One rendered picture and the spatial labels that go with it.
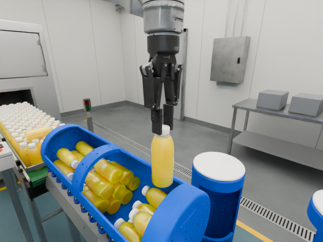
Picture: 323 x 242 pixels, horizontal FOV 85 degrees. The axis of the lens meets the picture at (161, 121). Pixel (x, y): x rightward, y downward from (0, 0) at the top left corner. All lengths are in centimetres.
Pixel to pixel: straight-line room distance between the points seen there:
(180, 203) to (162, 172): 9
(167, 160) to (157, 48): 28
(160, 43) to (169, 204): 40
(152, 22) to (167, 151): 30
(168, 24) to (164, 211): 45
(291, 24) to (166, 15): 336
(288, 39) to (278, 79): 64
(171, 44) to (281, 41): 333
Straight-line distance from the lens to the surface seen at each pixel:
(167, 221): 51
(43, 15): 556
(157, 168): 50
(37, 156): 141
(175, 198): 53
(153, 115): 44
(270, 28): 375
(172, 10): 41
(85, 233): 99
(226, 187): 99
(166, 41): 41
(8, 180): 148
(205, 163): 106
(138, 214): 65
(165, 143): 47
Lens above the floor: 160
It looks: 20 degrees down
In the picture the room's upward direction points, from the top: straight up
